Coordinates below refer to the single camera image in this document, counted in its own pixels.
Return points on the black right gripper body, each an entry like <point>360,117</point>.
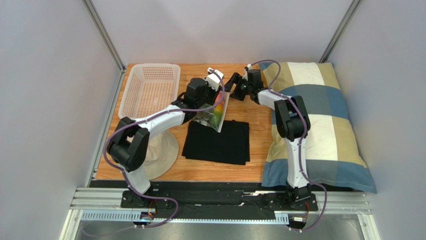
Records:
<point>240,85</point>

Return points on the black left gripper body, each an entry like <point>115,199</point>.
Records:
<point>209,97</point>

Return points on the fake mango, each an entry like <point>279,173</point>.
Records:
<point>218,113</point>

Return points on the clear zip top bag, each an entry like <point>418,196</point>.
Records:
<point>205,117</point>

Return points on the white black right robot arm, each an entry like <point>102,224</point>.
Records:
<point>292,123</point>

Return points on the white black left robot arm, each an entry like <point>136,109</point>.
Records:
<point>126,149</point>

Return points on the fake peach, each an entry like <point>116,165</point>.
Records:
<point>219,98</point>

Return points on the white plastic basket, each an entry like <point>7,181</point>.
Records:
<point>150,88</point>

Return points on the folded black cloth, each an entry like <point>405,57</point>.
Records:
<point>230,146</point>

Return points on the beige bucket hat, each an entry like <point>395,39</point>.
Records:
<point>161,154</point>

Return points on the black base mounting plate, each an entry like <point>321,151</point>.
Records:
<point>217,200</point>

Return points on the blue beige checked pillow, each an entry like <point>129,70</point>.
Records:
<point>332,155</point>

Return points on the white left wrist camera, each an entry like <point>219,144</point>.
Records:
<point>214,78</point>

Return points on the aluminium frame rail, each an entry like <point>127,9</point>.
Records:
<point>348,213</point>

